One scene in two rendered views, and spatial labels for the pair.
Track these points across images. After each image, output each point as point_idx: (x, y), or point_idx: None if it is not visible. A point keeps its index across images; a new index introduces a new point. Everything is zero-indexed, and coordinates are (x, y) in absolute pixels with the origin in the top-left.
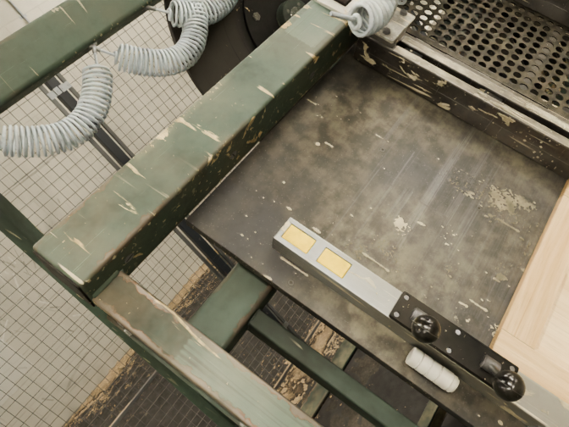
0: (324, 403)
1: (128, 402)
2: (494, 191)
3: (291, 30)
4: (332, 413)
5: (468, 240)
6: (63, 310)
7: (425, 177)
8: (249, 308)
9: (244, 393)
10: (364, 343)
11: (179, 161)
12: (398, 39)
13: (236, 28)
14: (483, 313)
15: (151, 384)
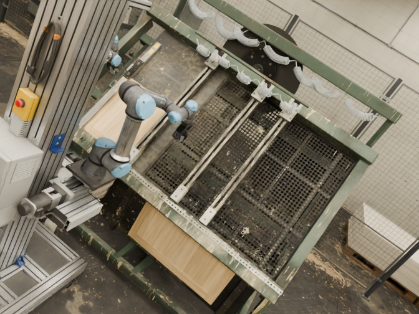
0: (176, 169)
1: (200, 121)
2: (169, 90)
3: (207, 42)
4: (171, 169)
5: (157, 81)
6: None
7: (174, 76)
8: (147, 43)
9: (128, 35)
10: (136, 58)
11: (169, 21)
12: (208, 66)
13: (245, 51)
14: (140, 81)
15: (206, 128)
